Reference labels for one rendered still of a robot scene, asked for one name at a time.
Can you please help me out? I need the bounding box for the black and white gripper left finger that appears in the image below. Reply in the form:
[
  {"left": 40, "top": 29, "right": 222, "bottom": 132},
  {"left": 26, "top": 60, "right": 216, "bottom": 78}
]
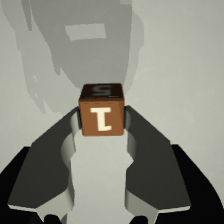
[{"left": 0, "top": 106, "right": 82, "bottom": 224}]

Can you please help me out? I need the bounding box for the brown number cube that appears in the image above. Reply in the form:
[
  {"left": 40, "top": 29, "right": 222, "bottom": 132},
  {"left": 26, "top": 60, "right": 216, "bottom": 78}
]
[{"left": 78, "top": 83, "right": 125, "bottom": 136}]

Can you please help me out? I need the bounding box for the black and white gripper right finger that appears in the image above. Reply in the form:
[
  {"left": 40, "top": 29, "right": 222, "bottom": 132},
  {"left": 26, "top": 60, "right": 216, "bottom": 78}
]
[{"left": 123, "top": 105, "right": 224, "bottom": 224}]

